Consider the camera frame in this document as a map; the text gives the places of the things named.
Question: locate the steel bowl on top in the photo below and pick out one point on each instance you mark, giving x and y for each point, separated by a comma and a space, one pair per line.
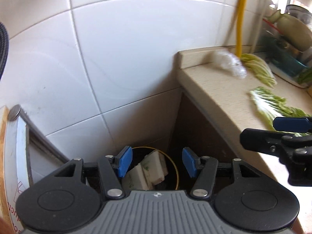
299, 12

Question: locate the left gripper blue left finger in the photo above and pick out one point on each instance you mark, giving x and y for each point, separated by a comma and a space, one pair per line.
122, 161

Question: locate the pale cabbage leaf pieces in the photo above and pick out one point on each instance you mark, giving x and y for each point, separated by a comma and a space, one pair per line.
260, 69

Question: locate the green pepper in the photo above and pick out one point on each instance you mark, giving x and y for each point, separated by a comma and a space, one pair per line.
305, 76

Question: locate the white foam takeout box front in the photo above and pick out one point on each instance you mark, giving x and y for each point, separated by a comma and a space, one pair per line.
135, 179

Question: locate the teal plastic basin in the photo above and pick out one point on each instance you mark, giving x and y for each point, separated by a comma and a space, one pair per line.
280, 54

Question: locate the dark green cabbage leaf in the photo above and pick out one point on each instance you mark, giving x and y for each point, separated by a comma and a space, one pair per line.
270, 106

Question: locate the white dish rack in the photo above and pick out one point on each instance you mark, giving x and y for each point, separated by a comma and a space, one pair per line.
284, 39

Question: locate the black trash bin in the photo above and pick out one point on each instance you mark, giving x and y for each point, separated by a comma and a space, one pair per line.
170, 182

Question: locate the white foam takeout box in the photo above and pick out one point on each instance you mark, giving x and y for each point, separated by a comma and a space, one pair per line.
154, 167
135, 179

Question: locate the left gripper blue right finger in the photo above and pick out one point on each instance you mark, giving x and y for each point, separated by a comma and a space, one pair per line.
191, 162

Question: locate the white foam takeout box back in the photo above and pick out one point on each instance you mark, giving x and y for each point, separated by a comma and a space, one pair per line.
154, 167

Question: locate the crumpled clear plastic bag corner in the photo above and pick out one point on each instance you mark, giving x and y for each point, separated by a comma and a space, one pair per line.
229, 62

